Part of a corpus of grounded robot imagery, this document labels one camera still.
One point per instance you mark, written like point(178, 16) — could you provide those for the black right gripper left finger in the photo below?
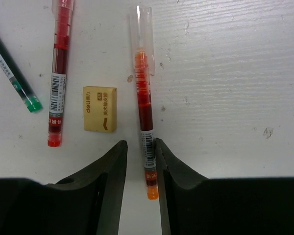
point(87, 202)

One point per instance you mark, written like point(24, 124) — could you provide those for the green gel pen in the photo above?
point(18, 81)

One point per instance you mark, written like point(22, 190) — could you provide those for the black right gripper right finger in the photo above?
point(192, 204)

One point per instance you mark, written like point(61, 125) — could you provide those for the orange gel pen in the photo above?
point(141, 31)

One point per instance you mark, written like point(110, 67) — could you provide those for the red gel pen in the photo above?
point(62, 10)

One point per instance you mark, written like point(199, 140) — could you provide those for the yellow rubber eraser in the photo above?
point(100, 109)

